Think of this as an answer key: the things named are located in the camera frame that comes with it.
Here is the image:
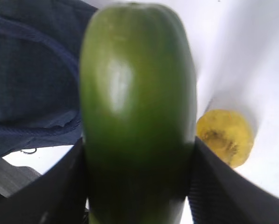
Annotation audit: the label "yellow toy squash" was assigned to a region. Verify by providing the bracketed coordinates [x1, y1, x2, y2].
[196, 109, 255, 168]

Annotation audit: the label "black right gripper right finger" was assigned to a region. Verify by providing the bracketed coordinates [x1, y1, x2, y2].
[188, 138, 279, 224]

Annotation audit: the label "green cucumber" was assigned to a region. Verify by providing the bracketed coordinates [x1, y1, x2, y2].
[79, 2, 197, 224]

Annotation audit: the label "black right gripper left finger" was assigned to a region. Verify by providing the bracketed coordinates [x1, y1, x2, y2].
[0, 140, 87, 224]

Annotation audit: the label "dark blue lunch bag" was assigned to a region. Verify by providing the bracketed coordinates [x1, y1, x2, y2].
[0, 0, 97, 157]

